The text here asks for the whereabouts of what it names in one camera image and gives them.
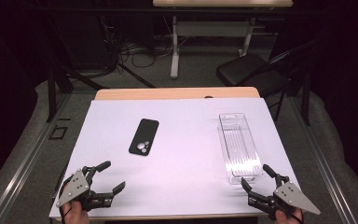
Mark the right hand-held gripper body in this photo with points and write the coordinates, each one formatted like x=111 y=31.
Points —
x=292 y=194

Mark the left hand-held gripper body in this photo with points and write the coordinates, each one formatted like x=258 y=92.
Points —
x=74 y=188

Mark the clear plastic tray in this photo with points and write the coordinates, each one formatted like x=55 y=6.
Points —
x=237 y=146

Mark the person's right hand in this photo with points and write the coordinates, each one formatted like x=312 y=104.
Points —
x=287 y=218

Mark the person's left hand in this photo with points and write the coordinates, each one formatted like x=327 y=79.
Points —
x=76 y=215

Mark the white table board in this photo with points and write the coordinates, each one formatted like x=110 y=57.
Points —
x=183 y=174

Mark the black metal stand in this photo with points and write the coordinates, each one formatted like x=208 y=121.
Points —
x=52 y=93

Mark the wooden table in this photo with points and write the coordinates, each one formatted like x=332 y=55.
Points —
x=167 y=92

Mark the black folding chair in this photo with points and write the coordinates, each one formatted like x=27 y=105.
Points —
x=248 y=73

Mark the white-legged desk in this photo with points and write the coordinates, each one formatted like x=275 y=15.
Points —
x=211 y=28

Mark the metal floor rail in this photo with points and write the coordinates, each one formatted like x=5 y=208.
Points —
x=326 y=168
x=21 y=165

